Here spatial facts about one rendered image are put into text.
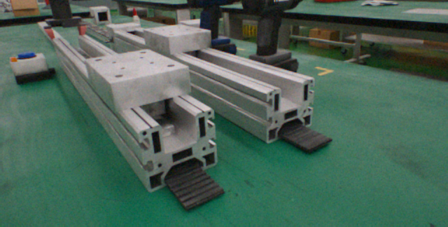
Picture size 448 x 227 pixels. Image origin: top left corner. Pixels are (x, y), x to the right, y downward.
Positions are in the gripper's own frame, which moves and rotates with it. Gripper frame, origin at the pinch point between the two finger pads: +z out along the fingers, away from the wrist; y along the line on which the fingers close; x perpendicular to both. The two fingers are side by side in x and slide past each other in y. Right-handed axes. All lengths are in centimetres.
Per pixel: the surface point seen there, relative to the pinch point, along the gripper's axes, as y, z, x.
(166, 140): 0, 0, -82
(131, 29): 20.2, -3.6, -4.5
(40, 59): -10.0, -0.9, -20.8
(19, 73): -15.5, 1.9, -20.8
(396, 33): 155, 13, -27
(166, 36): 14, -8, -52
